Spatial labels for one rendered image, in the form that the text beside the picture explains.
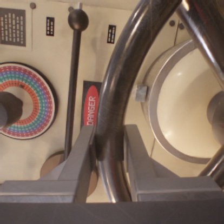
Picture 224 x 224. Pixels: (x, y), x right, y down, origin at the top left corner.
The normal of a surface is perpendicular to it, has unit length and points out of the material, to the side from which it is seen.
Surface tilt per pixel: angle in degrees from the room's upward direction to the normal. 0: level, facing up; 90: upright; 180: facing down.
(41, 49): 90
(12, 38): 90
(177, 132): 67
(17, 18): 90
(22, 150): 90
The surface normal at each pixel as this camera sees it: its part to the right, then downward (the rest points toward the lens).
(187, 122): -0.12, 0.33
